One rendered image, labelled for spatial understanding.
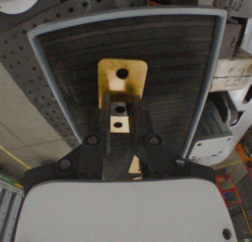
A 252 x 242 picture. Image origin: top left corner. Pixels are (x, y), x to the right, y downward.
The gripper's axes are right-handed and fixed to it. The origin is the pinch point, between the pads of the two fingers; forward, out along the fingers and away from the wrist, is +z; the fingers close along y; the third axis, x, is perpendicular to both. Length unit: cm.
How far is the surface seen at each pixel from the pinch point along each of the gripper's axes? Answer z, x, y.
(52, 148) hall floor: 119, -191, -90
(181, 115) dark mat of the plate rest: 2.9, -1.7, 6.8
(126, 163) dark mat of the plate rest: 2.8, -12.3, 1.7
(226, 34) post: 9.1, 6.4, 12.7
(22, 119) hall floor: 119, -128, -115
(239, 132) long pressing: 19, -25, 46
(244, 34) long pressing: 18.8, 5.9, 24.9
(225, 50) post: 9.0, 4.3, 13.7
